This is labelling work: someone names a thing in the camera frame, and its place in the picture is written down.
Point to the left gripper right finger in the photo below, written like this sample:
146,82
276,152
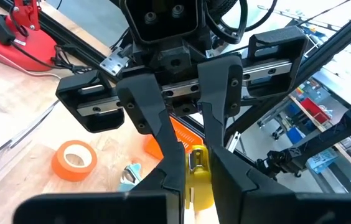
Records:
287,211

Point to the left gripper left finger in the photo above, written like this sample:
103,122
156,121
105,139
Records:
101,211

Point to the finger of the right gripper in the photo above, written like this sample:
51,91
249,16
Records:
141,102
219,87

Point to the orange tape roll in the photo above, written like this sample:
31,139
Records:
58,168

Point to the yellow mini stapler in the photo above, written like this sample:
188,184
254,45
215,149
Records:
198,186

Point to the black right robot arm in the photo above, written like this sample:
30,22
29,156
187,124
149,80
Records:
328,140

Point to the grey-blue staple remover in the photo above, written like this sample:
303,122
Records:
130,177

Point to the orange plastic basket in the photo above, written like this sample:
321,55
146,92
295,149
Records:
188,137

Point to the shelf with coloured bins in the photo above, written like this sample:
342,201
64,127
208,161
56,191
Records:
314,109

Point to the red desk lamp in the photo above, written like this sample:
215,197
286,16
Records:
23,46

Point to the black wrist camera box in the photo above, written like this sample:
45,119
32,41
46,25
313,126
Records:
160,28

